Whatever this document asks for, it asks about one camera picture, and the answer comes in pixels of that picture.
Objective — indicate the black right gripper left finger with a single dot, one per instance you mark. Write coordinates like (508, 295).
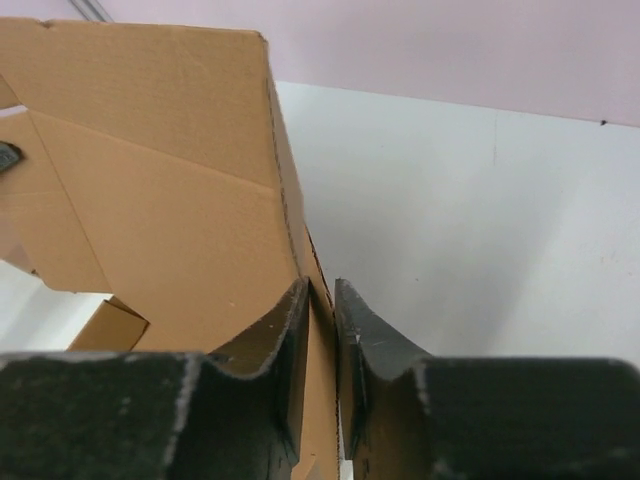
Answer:
(233, 413)

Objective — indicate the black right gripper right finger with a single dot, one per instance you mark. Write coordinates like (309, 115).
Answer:
(407, 414)

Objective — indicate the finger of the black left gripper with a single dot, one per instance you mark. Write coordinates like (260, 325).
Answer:
(10, 156)

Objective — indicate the brown cardboard box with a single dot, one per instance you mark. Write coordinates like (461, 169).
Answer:
(157, 168)

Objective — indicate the left aluminium corner post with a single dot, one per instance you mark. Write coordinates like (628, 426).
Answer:
(91, 10)

